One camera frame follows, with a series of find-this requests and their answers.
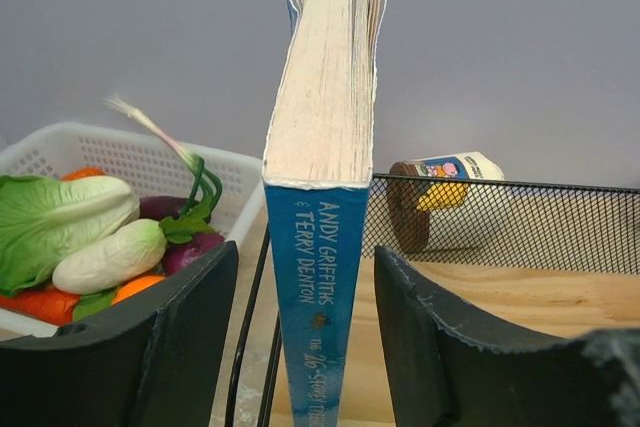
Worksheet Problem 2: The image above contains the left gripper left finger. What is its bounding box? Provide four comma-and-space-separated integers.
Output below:
1, 242, 239, 426

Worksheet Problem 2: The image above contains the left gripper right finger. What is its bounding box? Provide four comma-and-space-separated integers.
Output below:
374, 246, 639, 426

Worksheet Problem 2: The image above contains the blue 26-storey treehouse book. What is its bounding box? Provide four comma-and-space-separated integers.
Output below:
262, 0, 387, 426

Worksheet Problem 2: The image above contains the orange toy fruit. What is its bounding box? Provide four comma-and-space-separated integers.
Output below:
111, 275, 165, 305

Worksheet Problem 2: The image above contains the purple toy eggplant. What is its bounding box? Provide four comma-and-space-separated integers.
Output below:
161, 232, 225, 276

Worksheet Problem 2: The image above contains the white toy radish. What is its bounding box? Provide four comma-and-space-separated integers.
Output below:
52, 219, 168, 295

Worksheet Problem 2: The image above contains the orange toy carrot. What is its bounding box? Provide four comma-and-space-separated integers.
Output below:
1, 288, 80, 326

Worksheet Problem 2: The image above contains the toy spring onion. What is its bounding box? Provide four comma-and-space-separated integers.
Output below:
103, 94, 223, 223

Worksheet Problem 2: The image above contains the white cartoon mug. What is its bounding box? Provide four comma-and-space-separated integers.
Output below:
386, 152, 511, 254

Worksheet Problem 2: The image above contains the toy cabbage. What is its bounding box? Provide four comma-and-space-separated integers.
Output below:
1, 175, 140, 297

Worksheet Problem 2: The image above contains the white plastic basket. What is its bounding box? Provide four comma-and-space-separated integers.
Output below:
0, 121, 266, 339

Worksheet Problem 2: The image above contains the wood and wire shelf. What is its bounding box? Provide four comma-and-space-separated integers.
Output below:
224, 172, 640, 427

